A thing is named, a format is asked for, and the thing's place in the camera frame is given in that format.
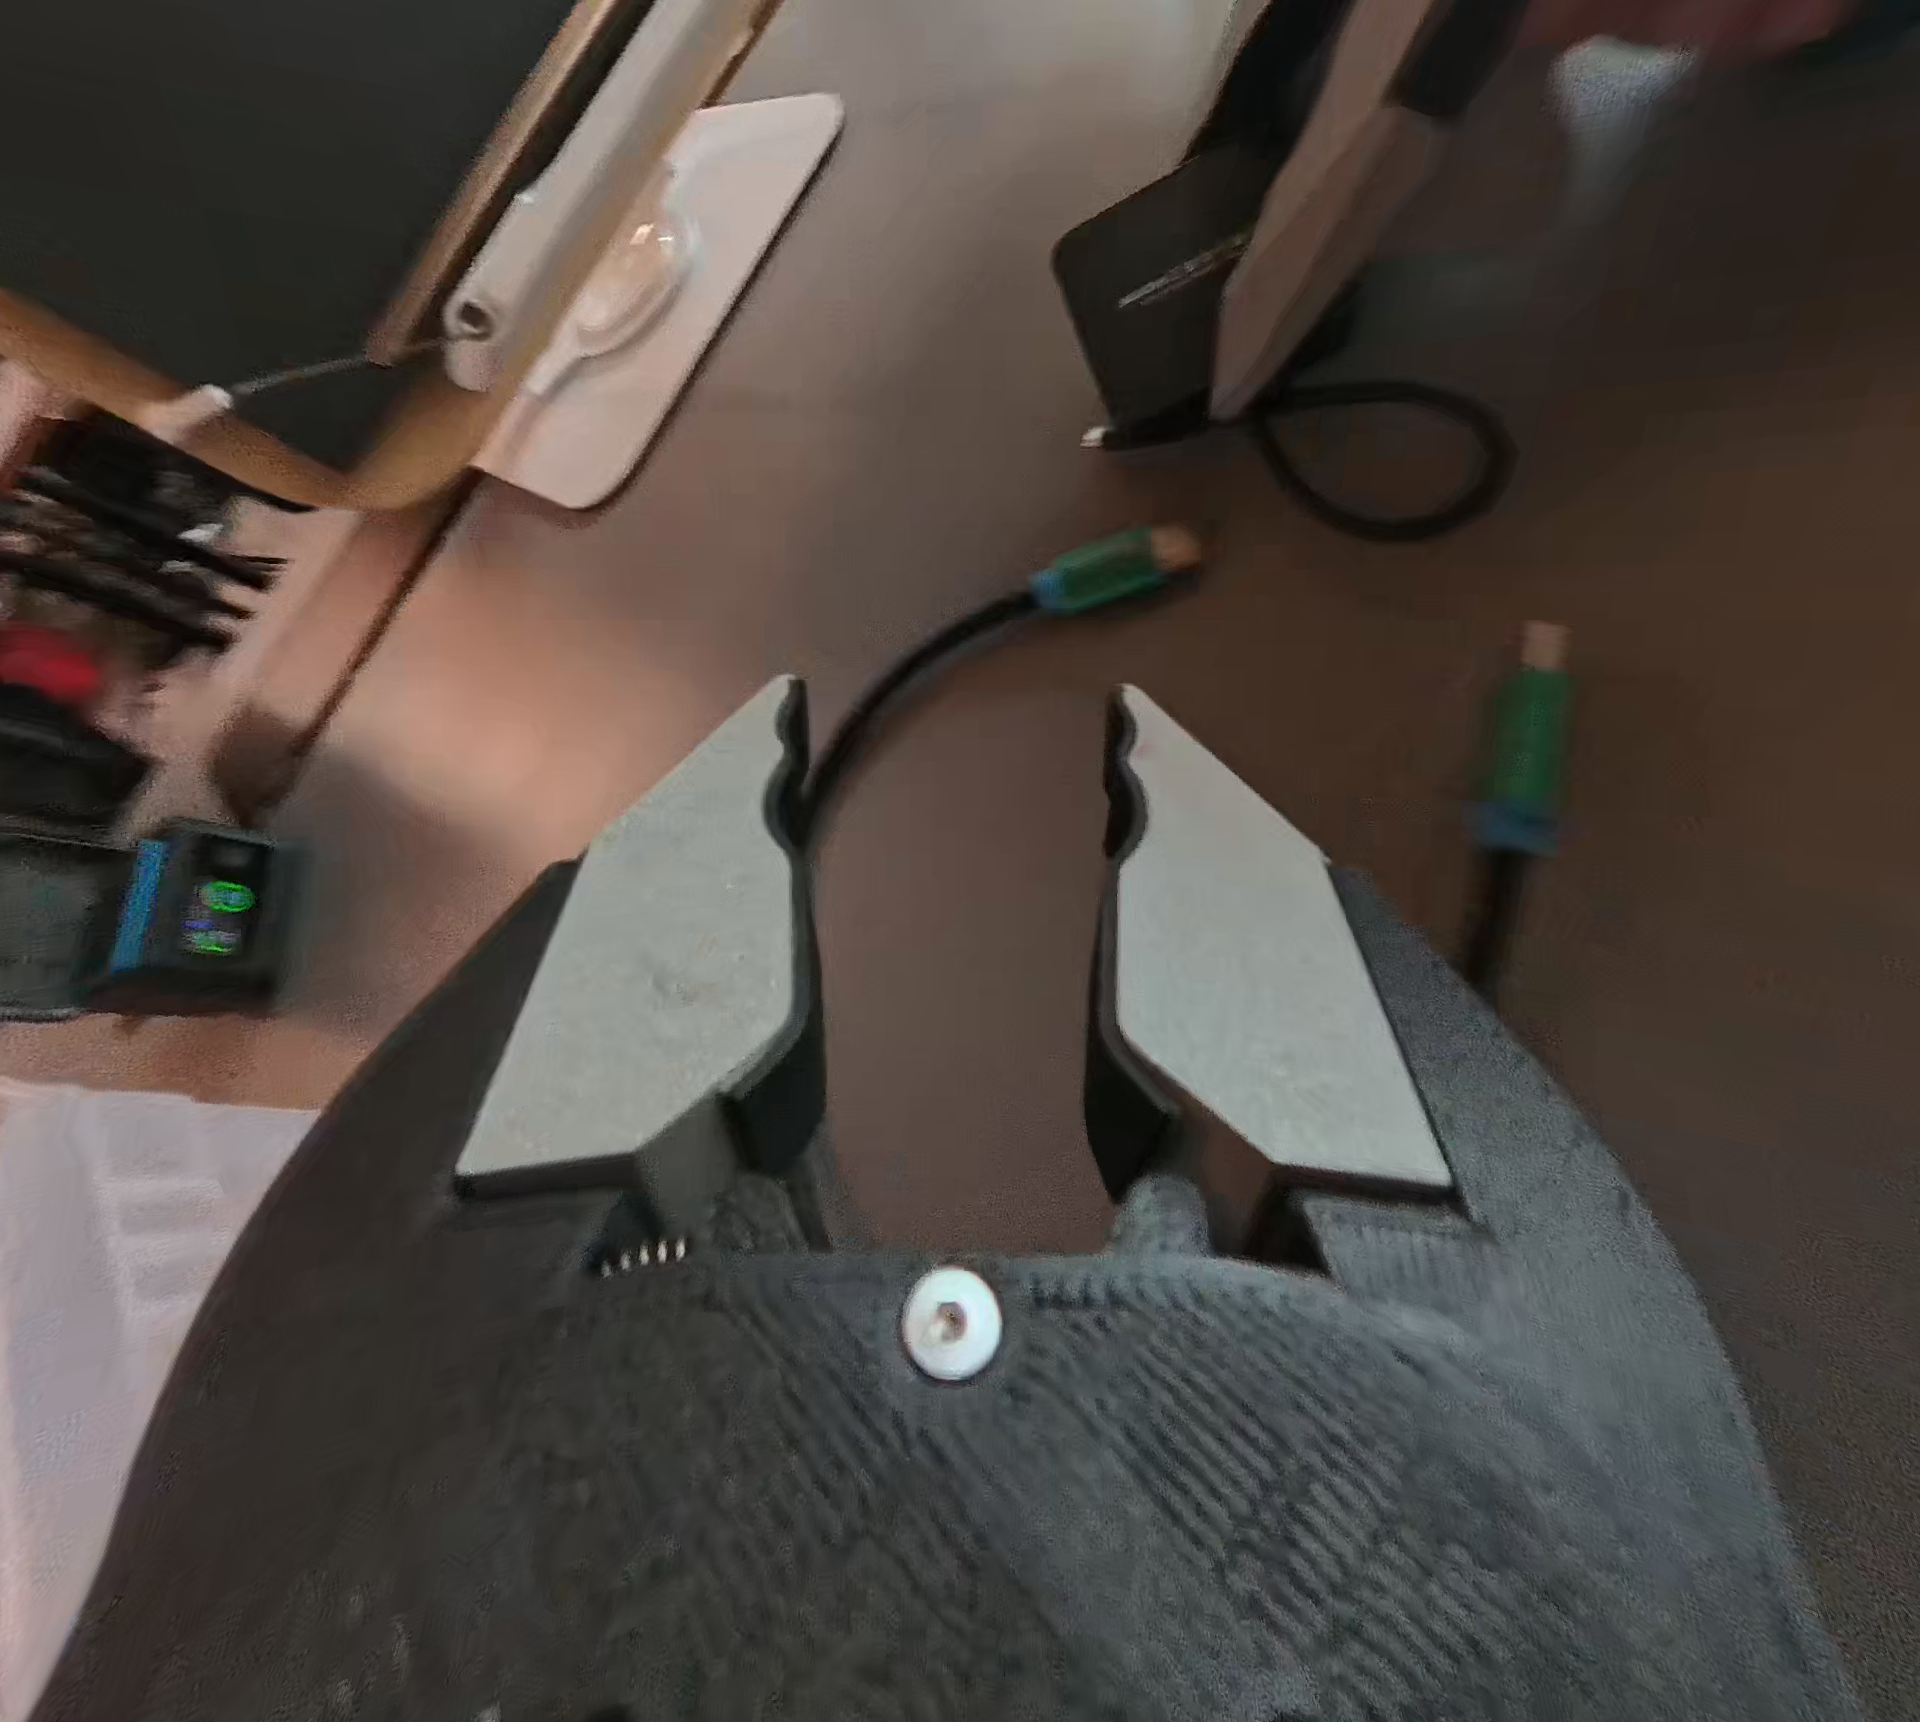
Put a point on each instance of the clear plastic bin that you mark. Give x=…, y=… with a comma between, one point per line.
x=103, y=1308

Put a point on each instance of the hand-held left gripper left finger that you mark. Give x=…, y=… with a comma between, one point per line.
x=660, y=961

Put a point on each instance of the dark monitor with wooden rim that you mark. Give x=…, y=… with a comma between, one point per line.
x=227, y=24

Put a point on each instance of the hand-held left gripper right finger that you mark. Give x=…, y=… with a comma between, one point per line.
x=1261, y=993

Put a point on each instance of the black power bank with display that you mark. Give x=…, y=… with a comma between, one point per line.
x=198, y=918

